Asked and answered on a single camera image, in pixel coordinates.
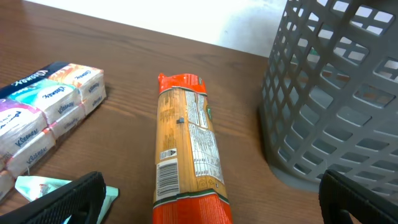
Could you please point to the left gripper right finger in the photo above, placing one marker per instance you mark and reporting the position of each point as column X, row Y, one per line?
column 341, row 199

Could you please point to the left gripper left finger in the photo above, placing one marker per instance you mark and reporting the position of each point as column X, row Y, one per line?
column 80, row 201

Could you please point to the teal wet wipes packet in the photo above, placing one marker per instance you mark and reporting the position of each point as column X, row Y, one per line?
column 34, row 187

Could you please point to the grey plastic basket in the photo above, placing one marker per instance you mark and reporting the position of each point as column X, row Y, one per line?
column 329, row 95

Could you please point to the Kleenex tissue multipack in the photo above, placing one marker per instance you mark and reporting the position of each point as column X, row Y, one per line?
column 40, row 108

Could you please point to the orange spaghetti packet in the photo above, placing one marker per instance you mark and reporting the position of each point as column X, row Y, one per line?
column 189, row 183

